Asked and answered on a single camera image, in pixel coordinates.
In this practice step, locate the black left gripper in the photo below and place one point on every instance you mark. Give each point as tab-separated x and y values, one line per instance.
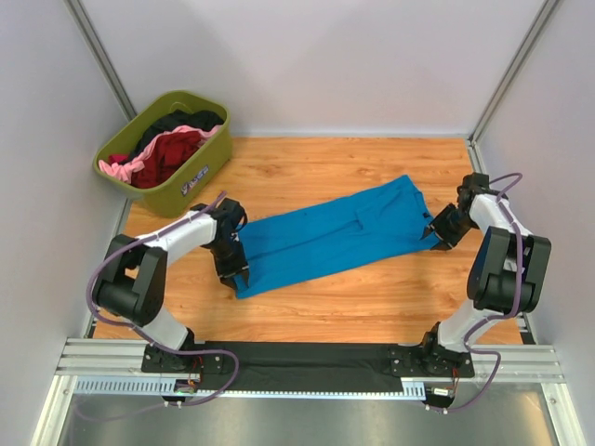
231	268

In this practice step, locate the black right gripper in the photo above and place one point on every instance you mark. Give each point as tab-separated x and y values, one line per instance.
442	230

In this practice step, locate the blue t shirt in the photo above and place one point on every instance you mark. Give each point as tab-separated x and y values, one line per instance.
331	237

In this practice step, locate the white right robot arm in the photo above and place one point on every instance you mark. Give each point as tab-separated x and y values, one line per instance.
505	279

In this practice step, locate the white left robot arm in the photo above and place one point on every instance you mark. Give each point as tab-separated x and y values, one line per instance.
130	283

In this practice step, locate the green plastic laundry bin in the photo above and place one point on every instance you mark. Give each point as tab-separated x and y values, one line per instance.
167	175

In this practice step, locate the dark red garment in bin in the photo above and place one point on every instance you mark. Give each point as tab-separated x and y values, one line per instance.
165	158

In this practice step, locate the pink garment in bin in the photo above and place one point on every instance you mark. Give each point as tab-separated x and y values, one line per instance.
139	160

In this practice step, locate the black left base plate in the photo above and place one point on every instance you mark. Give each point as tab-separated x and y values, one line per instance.
158	361

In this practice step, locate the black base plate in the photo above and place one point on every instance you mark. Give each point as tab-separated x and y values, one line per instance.
158	361
417	361

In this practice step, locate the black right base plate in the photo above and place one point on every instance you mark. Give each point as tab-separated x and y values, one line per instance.
417	361

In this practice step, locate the aluminium front frame beam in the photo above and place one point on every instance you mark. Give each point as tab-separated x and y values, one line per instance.
507	364

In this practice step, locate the right aluminium frame post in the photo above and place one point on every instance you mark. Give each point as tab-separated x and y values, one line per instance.
528	43

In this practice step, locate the aluminium frame post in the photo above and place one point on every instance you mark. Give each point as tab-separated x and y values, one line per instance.
93	41
528	43

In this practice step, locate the left aluminium frame post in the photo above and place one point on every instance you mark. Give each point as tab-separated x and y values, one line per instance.
93	41

